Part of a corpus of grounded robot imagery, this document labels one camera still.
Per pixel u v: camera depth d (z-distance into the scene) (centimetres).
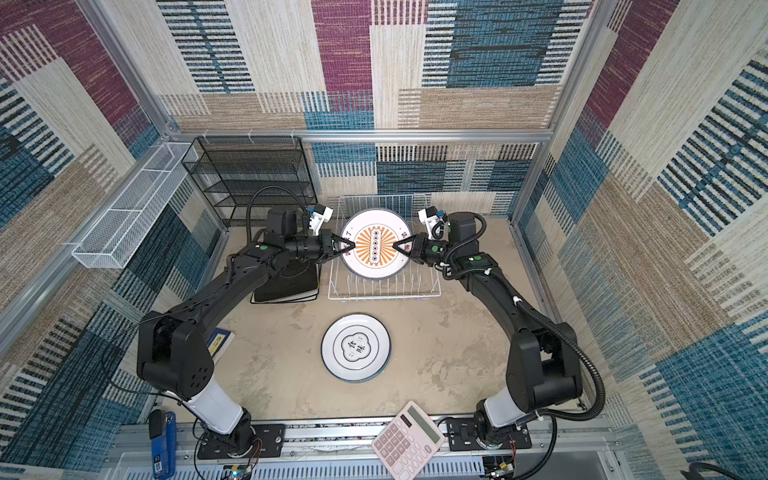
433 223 76
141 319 46
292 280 74
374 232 81
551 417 46
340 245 78
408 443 71
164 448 71
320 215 76
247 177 108
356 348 87
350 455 73
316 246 73
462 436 73
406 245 79
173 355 45
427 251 73
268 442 73
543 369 44
